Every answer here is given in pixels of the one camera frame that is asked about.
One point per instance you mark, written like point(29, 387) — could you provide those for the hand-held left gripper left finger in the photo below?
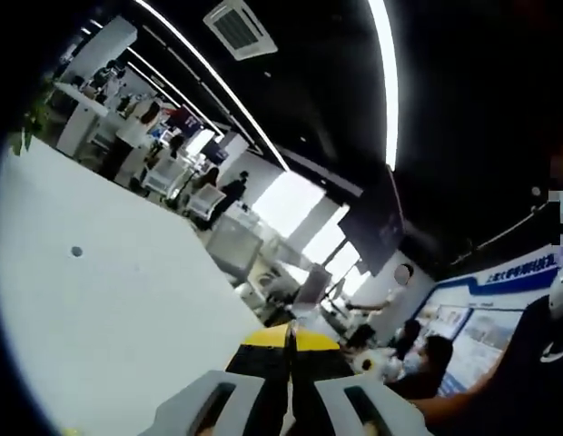
point(245, 399)

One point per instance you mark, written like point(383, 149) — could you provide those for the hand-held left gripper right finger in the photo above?
point(336, 399)

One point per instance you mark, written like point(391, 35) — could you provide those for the white round object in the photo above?
point(367, 365)

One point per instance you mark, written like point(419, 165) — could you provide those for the grey board on stand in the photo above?
point(313, 290)

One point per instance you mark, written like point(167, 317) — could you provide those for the grey mesh office chair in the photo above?
point(236, 247)

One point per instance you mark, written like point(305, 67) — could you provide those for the large dark display board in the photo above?
point(377, 227)

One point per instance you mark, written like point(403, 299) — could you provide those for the person's dark shirt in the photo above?
point(526, 399)

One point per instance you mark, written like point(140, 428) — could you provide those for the white office chair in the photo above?
point(161, 177)
point(206, 204)

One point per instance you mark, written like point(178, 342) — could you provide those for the ceiling light strip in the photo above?
point(218, 78)
point(388, 91)

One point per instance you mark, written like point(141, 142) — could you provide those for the white office desk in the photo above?
point(84, 113)

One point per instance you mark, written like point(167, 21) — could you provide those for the potted green plant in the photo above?
point(34, 118)

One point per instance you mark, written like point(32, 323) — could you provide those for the ceiling air conditioner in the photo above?
point(240, 27)

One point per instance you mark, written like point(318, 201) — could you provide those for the blue white wall board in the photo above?
point(490, 327)

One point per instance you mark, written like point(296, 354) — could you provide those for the dark wall screen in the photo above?
point(187, 120)
point(219, 150)

